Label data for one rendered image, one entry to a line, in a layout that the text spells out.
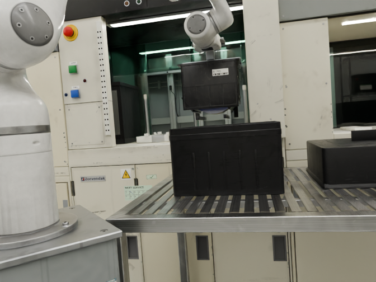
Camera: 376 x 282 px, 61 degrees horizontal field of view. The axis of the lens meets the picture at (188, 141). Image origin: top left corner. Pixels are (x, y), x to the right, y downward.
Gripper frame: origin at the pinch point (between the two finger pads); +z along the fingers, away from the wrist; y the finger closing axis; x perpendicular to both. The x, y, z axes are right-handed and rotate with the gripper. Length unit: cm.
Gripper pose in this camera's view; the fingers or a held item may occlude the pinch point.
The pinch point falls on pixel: (210, 47)
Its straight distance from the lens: 136.3
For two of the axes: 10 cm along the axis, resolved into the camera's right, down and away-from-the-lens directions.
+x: -0.7, -10.0, -0.5
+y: 9.8, -0.6, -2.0
